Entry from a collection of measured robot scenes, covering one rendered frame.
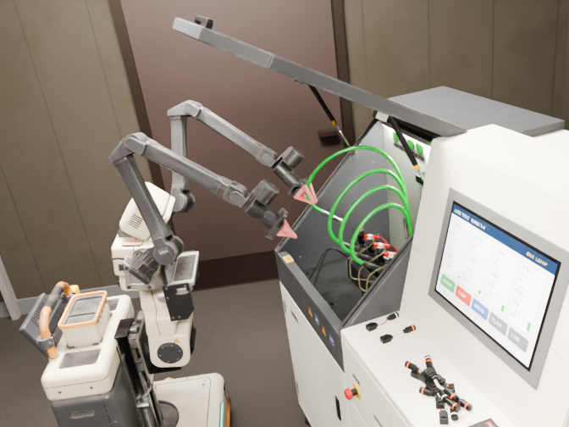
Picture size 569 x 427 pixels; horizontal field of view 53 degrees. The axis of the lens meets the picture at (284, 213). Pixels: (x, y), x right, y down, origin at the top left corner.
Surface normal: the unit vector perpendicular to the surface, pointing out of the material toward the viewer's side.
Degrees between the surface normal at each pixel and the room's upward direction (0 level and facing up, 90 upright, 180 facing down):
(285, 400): 0
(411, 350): 0
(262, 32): 90
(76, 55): 90
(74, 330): 92
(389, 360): 0
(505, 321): 76
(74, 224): 90
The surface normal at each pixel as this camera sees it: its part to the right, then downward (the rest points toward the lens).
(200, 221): 0.06, 0.41
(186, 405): -0.13, -0.90
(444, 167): -0.94, 0.03
